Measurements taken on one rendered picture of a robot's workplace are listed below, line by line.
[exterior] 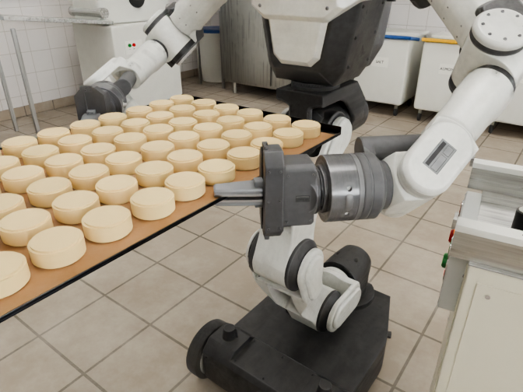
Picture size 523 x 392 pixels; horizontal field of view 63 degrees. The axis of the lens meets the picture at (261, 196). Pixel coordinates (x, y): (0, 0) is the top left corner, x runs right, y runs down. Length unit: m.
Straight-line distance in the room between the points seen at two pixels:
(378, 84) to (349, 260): 3.13
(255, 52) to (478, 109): 4.33
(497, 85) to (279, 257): 0.64
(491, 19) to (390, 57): 3.73
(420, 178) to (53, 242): 0.41
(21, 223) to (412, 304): 1.71
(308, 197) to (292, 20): 0.52
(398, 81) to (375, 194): 3.93
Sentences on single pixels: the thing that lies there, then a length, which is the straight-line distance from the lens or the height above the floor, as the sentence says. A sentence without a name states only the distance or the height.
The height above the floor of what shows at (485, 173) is 0.88.
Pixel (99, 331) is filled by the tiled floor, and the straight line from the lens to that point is 1.88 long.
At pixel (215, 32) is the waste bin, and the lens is 5.77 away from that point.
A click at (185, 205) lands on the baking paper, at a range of 0.52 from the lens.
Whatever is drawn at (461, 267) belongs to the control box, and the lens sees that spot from 0.83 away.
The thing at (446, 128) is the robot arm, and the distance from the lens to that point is 0.59.
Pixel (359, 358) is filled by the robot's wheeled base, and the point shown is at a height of 0.17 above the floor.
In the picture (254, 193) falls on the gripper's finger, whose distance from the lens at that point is 0.53.
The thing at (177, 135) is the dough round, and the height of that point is 1.02.
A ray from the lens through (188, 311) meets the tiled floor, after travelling 1.88.
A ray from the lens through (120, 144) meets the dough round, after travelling 0.70.
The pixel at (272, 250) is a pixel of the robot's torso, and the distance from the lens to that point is 1.10.
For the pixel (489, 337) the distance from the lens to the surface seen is 0.84.
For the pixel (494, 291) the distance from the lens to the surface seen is 0.79.
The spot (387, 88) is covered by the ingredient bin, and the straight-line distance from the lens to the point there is 4.50.
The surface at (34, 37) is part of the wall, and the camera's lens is 5.00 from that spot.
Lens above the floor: 1.25
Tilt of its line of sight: 27 degrees down
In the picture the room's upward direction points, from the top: straight up
